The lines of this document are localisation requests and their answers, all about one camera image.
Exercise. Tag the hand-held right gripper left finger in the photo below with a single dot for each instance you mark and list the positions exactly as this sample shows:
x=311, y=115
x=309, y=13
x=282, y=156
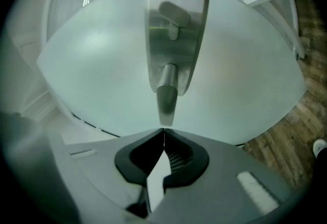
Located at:
x=107, y=164

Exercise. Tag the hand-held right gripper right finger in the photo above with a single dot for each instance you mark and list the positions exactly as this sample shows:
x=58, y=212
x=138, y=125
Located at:
x=219, y=187

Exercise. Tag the frosted glass door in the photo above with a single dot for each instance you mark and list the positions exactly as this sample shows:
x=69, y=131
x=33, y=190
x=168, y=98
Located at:
x=242, y=69

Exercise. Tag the metal door lock plate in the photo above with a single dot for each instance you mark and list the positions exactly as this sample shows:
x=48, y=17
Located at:
x=153, y=69

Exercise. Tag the person's white shoe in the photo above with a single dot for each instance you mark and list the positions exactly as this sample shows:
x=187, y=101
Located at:
x=320, y=145

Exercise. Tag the metal thumb turn knob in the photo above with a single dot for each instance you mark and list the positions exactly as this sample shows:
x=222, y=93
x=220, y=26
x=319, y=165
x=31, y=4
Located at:
x=173, y=14

